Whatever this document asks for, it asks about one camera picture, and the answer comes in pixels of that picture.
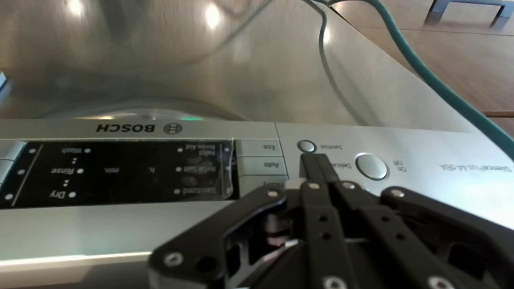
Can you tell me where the dark wood drawer front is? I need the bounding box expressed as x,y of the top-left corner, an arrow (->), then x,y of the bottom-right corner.
332,0 -> 514,138

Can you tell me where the large round silver power button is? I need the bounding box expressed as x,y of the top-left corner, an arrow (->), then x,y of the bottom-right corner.
354,151 -> 391,183

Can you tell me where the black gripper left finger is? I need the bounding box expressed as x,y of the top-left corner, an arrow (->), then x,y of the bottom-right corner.
149,153 -> 361,289

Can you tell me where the silver rectangular dishwasher button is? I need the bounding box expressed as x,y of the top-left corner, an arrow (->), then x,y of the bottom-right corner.
235,140 -> 285,159
0,140 -> 28,161
235,157 -> 291,178

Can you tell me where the small round silver button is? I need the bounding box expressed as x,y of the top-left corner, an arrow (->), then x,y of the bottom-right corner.
296,138 -> 320,156

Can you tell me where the black drawer handle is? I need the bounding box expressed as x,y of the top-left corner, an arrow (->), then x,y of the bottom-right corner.
425,0 -> 514,32

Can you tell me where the stainless steel Bosch dishwasher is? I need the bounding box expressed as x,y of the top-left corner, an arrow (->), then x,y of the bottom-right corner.
0,0 -> 514,289

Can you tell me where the black dishwasher display panel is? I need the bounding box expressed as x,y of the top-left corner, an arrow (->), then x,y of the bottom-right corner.
0,140 -> 238,212

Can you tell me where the teal power cable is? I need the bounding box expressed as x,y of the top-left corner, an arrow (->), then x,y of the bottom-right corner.
312,0 -> 514,159

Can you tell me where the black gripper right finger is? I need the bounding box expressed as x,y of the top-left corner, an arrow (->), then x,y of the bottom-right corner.
316,154 -> 514,289

